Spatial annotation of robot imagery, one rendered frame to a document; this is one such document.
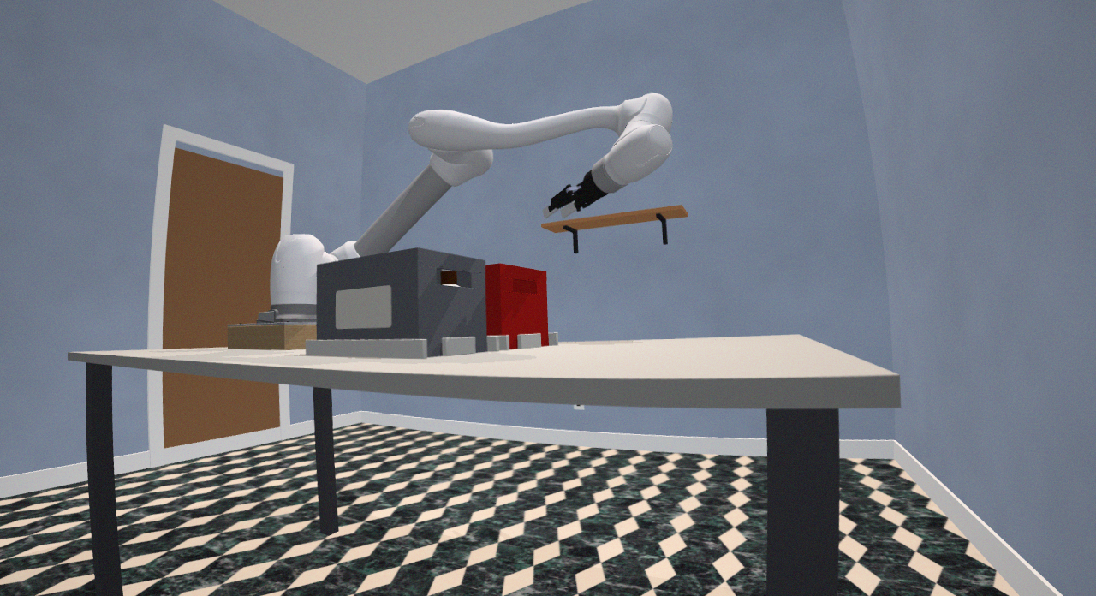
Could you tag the dark grey crate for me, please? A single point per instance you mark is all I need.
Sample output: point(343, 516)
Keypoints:
point(398, 295)

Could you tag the white bottle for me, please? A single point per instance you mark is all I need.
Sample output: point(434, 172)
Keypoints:
point(449, 278)

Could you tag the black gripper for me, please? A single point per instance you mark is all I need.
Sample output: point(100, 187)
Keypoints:
point(579, 197)

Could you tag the red divided crate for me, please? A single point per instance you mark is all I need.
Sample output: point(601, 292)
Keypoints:
point(516, 302)

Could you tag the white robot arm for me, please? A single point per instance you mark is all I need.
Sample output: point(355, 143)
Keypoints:
point(636, 154)

